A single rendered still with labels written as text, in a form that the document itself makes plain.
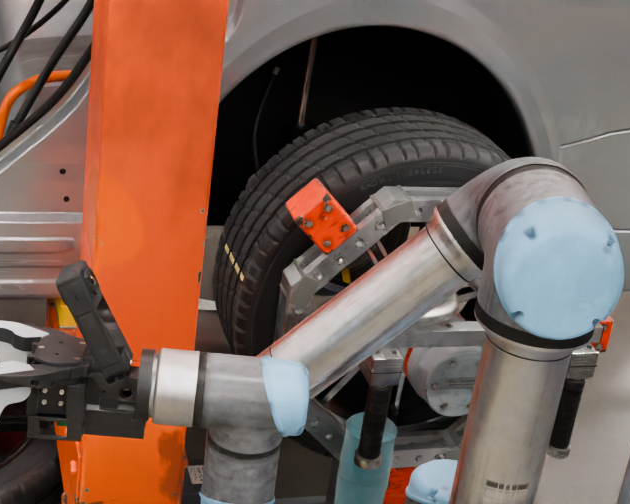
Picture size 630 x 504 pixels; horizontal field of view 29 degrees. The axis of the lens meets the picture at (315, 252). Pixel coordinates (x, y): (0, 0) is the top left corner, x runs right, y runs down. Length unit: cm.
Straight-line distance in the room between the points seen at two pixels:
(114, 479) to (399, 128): 78
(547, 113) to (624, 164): 23
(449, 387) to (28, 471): 80
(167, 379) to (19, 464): 117
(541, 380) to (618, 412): 264
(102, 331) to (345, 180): 94
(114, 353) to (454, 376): 94
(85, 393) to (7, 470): 112
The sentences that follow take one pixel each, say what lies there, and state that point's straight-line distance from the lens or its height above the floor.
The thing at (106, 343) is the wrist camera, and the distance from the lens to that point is 118.
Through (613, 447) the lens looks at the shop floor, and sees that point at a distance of 364.
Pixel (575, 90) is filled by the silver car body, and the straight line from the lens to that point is 249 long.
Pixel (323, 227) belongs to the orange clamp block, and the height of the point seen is 107.
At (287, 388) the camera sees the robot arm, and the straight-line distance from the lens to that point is 118.
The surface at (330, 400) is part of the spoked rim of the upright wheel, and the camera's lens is 231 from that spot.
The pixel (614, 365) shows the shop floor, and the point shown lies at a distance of 408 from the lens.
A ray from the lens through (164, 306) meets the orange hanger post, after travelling 179.
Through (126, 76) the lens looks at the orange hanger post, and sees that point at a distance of 165.
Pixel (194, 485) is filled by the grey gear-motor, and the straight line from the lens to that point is 241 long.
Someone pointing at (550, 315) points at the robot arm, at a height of 137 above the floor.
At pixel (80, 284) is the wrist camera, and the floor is 132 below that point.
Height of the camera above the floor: 185
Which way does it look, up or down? 25 degrees down
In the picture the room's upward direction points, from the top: 8 degrees clockwise
